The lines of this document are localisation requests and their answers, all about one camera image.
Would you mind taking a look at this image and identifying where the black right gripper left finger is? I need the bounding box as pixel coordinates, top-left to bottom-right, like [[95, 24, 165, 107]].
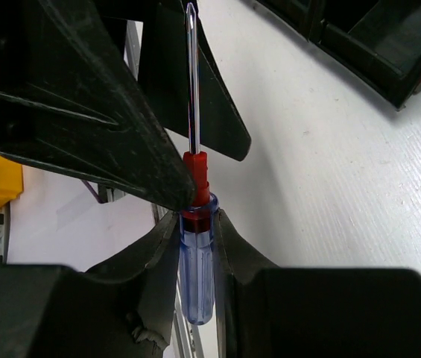
[[0, 213, 179, 357]]

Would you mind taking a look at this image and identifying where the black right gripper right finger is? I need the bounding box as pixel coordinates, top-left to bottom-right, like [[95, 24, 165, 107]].
[[214, 210, 421, 357]]

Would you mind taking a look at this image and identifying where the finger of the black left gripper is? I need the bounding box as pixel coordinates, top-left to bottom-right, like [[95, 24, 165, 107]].
[[138, 1, 251, 161], [0, 1, 196, 211]]

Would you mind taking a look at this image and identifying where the blue red screwdriver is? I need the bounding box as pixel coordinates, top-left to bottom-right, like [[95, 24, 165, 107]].
[[179, 2, 218, 325]]

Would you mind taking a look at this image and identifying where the black three-compartment tray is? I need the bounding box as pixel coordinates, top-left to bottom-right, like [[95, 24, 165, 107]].
[[260, 0, 421, 109]]

